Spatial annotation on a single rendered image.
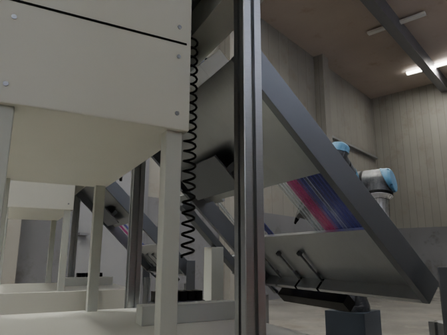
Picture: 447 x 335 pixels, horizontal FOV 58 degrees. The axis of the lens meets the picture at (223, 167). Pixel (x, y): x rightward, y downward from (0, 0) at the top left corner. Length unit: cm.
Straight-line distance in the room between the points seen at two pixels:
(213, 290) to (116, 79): 116
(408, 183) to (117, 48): 1251
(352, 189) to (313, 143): 14
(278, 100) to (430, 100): 1263
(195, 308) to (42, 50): 70
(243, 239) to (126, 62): 36
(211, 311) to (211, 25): 71
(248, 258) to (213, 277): 101
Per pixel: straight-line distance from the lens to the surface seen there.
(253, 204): 73
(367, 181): 200
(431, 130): 1317
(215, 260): 171
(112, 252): 538
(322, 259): 126
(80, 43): 73
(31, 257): 493
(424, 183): 1292
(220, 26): 101
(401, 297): 113
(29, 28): 73
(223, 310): 112
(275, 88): 86
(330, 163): 90
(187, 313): 108
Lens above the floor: 78
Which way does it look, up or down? 12 degrees up
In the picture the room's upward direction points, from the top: straight up
